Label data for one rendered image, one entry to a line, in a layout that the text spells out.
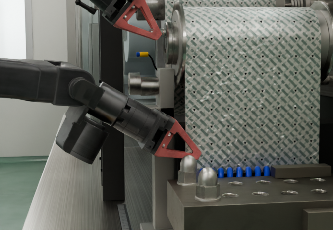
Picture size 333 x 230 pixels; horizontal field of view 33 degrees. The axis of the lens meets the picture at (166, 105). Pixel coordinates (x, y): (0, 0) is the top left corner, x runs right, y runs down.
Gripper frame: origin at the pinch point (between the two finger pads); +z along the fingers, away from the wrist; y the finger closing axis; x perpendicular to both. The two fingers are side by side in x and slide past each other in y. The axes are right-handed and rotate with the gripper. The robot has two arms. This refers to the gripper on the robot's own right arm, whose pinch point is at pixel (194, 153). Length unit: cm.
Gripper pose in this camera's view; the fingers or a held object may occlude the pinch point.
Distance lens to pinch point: 95.6
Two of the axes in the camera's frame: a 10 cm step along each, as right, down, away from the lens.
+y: 1.4, 0.9, -9.9
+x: 5.0, -8.7, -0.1
